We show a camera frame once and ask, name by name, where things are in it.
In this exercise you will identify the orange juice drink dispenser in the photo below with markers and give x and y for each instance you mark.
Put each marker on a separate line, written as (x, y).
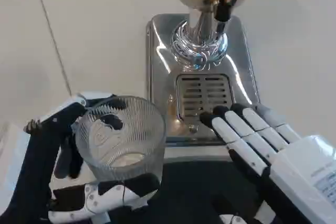
(199, 24)

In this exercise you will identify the steel drip tray base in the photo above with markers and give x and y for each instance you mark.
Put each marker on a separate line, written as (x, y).
(160, 58)

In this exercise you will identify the slotted steel drip grid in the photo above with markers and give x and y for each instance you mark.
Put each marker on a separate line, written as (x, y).
(202, 95)

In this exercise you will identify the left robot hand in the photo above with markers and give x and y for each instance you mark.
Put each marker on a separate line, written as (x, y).
(42, 155)

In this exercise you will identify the clear ribbed glass cup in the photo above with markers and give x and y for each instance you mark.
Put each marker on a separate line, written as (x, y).
(126, 140)

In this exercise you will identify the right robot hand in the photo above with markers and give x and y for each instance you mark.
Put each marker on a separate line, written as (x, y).
(288, 171)

